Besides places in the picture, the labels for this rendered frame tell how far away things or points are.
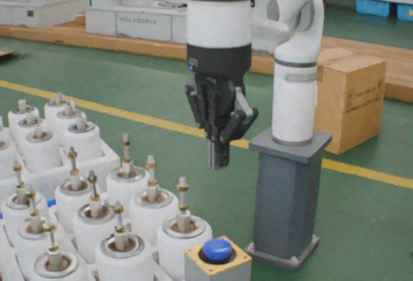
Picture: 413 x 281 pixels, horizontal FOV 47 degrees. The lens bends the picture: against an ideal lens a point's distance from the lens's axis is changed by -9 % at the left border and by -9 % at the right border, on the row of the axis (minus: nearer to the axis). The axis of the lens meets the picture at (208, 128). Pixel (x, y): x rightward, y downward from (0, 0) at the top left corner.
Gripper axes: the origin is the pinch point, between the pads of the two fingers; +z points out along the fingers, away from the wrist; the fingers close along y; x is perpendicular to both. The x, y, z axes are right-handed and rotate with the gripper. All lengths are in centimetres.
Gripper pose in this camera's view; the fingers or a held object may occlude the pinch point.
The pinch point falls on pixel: (219, 153)
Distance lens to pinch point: 63.4
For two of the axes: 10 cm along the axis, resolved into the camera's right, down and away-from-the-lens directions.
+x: 8.5, -2.0, 4.9
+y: 5.3, 3.2, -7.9
